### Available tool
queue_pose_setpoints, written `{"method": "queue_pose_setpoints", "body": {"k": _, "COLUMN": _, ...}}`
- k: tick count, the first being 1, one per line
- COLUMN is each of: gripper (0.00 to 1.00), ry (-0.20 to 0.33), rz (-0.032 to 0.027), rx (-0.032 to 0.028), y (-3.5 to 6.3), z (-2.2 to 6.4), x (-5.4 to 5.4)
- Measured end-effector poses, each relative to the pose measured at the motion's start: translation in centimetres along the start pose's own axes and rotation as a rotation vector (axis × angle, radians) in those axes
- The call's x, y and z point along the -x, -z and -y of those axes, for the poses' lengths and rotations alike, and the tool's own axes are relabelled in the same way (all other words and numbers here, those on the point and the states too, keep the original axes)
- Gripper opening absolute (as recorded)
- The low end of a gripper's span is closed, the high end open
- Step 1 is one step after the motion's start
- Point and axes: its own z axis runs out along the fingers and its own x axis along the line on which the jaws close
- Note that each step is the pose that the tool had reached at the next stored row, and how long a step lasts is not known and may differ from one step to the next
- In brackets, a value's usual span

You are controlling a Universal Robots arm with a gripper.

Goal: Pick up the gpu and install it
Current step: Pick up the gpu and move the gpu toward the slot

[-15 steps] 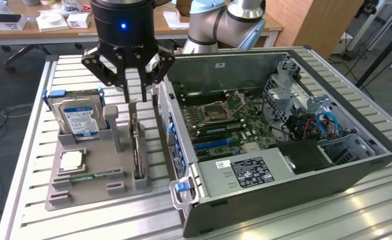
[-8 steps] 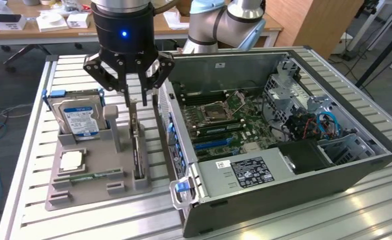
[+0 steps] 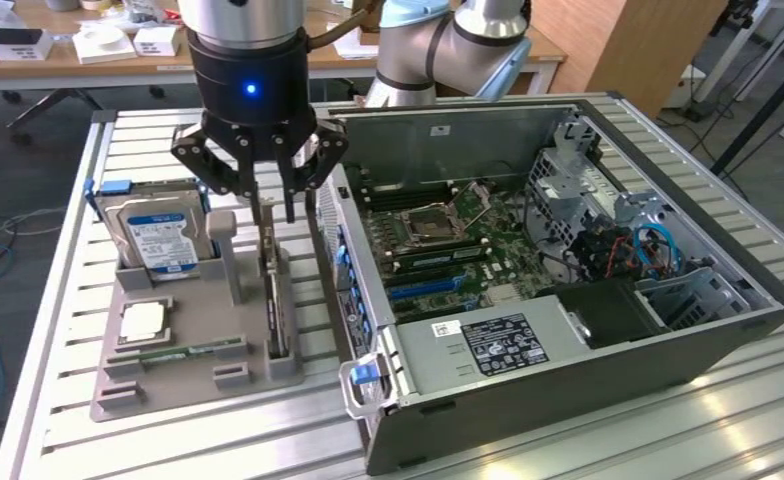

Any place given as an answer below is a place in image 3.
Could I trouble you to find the CPU socket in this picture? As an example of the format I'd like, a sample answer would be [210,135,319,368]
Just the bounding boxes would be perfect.
[395,205,464,247]

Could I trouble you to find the white box round insert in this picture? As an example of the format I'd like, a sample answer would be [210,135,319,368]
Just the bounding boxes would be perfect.
[70,24,138,65]

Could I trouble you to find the wooden cabinet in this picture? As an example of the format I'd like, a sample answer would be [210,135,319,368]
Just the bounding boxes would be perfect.
[529,0,730,121]

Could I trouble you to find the white table leg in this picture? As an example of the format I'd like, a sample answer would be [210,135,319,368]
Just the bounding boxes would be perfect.
[690,0,777,101]

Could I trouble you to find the blue case latch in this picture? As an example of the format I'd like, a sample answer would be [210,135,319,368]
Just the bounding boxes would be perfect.
[347,364,381,387]

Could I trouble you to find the black chair base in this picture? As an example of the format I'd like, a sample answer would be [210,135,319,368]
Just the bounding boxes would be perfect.
[0,85,170,147]

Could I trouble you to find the blue disk caddy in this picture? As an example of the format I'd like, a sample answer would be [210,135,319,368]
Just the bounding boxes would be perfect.
[83,172,214,224]

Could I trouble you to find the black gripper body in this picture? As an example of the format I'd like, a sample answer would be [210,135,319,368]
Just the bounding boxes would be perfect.
[186,27,318,164]

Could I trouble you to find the metal socket cover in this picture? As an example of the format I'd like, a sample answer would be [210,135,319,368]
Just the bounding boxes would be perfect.
[448,179,497,239]

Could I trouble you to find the silver disk bay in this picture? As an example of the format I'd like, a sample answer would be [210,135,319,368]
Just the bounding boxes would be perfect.
[633,267,753,332]

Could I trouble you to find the silver drive cage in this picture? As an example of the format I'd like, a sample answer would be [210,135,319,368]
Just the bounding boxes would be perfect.
[528,117,633,236]

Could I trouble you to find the long expansion slot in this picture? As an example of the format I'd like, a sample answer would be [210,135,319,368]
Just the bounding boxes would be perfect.
[387,277,466,302]

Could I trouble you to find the green motherboard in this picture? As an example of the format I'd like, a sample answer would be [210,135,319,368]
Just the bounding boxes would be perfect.
[354,167,560,324]

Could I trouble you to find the green RAM stick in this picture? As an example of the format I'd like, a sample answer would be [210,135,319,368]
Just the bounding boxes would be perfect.
[106,337,243,365]

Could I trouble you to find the blue wire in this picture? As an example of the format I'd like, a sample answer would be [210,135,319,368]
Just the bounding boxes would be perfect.
[633,223,685,275]

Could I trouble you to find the hard disk with label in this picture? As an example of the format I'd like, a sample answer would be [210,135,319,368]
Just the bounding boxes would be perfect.
[94,187,207,281]

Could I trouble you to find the red wire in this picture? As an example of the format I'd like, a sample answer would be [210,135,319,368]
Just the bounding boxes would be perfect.
[602,234,633,279]

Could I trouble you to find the black wire bundle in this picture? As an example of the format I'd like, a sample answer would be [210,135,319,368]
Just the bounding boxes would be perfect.
[522,197,606,286]

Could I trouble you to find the white floor cable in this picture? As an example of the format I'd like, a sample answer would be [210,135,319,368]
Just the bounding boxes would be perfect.
[0,207,63,237]

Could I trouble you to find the wooden desk white frame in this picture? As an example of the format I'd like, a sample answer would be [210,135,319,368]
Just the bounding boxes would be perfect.
[303,0,568,101]
[0,0,205,94]

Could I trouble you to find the white box black lid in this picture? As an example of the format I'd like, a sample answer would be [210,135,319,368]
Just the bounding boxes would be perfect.
[0,27,54,62]

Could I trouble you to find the grey parts rack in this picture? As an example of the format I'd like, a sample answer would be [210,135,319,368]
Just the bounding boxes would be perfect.
[89,209,307,422]

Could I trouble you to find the grey power supply unit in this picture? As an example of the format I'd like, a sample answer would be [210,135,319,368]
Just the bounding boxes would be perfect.
[390,293,597,399]

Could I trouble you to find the RAM stick with label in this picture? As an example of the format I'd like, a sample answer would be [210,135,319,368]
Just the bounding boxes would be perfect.
[401,248,490,269]

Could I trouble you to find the low-profile graphics card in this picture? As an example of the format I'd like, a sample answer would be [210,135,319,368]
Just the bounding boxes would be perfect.
[254,195,298,360]

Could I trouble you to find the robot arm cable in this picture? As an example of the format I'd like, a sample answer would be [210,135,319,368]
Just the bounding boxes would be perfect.
[307,7,374,49]

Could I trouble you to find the black slanted pole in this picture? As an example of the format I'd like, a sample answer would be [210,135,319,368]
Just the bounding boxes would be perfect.
[710,47,784,176]

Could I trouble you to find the small white box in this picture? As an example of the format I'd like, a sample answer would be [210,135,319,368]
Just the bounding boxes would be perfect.
[131,25,181,57]

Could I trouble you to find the cardboard box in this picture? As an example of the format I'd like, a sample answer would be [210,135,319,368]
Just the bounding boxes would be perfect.
[354,0,385,35]

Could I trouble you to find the open PC case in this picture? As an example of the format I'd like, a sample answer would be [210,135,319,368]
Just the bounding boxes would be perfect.
[301,98,784,476]

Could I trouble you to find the CPU with silver lid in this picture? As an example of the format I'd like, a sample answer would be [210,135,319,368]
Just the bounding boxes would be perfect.
[115,299,171,346]

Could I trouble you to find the loose white papers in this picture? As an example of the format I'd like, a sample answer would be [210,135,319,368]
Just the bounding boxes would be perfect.
[326,22,381,61]

